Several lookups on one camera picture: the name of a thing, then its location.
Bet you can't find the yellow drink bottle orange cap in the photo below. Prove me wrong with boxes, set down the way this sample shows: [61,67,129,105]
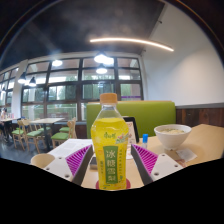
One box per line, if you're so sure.
[90,92,130,191]

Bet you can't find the white paper napkin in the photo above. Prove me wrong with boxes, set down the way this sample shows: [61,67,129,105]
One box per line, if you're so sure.
[174,148,198,163]

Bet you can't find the wooden chairs green seats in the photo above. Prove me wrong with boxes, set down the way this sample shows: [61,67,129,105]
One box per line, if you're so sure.
[11,117,78,154]

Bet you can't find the light wooden dining table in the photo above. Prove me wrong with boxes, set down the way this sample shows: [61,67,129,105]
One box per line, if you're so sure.
[29,117,66,153]

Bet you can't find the white ceramic bowl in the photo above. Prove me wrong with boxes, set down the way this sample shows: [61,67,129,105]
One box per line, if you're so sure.
[153,123,193,151]

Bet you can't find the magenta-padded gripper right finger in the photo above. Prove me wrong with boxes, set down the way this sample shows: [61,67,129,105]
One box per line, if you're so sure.
[130,143,184,186]

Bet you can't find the flat round red coaster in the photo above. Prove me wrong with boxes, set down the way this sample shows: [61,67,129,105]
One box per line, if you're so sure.
[95,178,132,191]

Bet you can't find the long curved ceiling light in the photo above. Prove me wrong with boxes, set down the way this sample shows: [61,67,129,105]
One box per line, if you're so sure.
[89,37,175,53]

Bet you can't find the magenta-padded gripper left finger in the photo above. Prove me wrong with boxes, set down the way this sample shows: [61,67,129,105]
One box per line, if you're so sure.
[43,143,95,187]

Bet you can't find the white paper sheet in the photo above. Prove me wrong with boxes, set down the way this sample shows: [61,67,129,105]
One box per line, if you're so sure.
[48,138,94,159]

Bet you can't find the green upholstered bench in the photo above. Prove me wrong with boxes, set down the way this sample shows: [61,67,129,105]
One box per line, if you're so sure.
[86,100,177,139]

